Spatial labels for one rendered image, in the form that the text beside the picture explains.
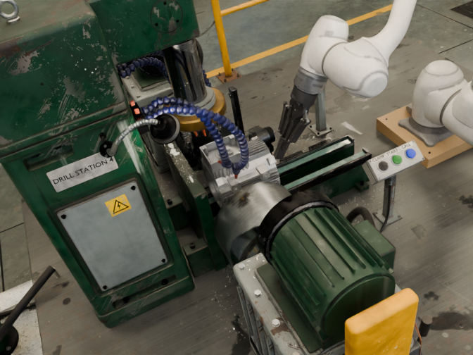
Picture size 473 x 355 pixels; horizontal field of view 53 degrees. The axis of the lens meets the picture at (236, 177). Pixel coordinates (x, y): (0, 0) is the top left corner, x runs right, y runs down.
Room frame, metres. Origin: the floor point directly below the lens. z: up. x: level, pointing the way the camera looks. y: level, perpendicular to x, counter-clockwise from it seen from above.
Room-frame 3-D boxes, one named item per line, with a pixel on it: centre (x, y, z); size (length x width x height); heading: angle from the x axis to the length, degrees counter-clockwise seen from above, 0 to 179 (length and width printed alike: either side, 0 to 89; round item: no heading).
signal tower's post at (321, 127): (1.59, -0.39, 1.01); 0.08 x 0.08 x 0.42; 17
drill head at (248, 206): (0.81, -0.06, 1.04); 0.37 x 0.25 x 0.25; 17
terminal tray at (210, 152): (1.16, 0.02, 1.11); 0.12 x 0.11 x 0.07; 106
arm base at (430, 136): (1.42, -0.77, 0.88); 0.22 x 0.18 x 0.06; 18
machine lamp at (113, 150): (0.86, 0.19, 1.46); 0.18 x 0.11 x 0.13; 107
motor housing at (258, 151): (1.17, -0.02, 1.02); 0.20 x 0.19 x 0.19; 106
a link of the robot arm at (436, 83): (1.38, -0.78, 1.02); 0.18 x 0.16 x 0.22; 18
